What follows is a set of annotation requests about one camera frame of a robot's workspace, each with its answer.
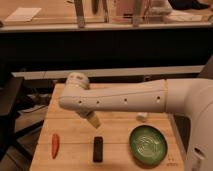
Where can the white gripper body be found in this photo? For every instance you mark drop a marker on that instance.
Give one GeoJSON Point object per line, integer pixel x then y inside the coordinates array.
{"type": "Point", "coordinates": [91, 117]}

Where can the red chili pepper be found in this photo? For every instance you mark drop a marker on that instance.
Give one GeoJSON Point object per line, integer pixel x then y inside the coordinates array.
{"type": "Point", "coordinates": [55, 145]}

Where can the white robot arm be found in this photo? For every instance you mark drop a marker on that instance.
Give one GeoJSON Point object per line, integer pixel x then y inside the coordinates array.
{"type": "Point", "coordinates": [189, 97]}

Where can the black rectangular remote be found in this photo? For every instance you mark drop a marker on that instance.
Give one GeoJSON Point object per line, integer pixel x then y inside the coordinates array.
{"type": "Point", "coordinates": [98, 149]}

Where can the white plastic bottle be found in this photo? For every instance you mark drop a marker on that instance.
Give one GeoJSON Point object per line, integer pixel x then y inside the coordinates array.
{"type": "Point", "coordinates": [142, 116]}

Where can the green plate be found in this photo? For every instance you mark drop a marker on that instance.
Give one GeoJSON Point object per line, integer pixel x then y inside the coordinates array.
{"type": "Point", "coordinates": [148, 145]}

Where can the black chair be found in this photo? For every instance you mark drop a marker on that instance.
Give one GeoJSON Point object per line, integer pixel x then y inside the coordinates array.
{"type": "Point", "coordinates": [12, 100]}

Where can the wooden table leg left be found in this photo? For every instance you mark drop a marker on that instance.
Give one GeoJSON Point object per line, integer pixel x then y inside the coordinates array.
{"type": "Point", "coordinates": [79, 13]}

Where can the wooden table leg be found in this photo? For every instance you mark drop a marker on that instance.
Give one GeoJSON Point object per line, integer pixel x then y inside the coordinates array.
{"type": "Point", "coordinates": [79, 13]}
{"type": "Point", "coordinates": [136, 13]}

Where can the white paper sheet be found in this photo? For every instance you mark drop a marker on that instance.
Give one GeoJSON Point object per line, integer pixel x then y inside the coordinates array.
{"type": "Point", "coordinates": [22, 14]}

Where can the wooden table leg right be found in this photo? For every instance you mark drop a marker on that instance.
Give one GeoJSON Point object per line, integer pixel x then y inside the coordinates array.
{"type": "Point", "coordinates": [136, 13]}

